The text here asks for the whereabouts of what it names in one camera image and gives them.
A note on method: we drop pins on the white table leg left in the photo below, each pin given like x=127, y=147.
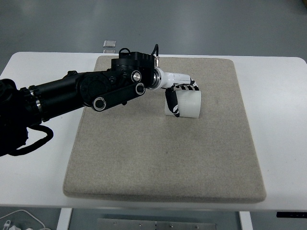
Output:
x=64, y=219

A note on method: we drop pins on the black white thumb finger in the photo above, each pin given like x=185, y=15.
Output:
x=172, y=102

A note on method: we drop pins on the black table control panel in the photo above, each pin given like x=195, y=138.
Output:
x=293, y=215

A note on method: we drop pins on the white ribbed cup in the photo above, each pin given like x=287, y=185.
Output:
x=189, y=103

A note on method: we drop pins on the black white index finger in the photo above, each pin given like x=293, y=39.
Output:
x=190, y=87

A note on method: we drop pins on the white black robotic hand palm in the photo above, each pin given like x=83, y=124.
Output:
x=168, y=79

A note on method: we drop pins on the white table leg right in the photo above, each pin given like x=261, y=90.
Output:
x=245, y=220

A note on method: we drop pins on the white table leg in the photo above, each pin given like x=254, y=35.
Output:
x=245, y=220
x=64, y=219

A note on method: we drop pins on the beige fabric mat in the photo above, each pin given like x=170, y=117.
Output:
x=138, y=153

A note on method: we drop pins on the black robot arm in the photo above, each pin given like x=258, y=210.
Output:
x=22, y=111

